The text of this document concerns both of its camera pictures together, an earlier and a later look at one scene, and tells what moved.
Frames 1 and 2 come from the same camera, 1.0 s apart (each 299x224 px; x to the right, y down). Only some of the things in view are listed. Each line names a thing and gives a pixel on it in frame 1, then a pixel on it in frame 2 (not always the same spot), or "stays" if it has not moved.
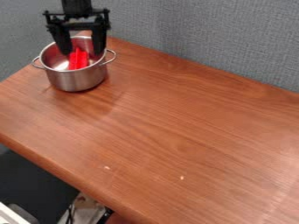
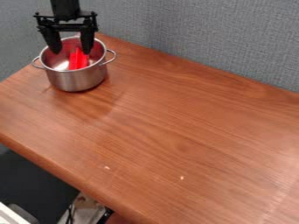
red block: [79, 59] stays
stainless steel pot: [74, 80] stays
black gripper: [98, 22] to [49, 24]
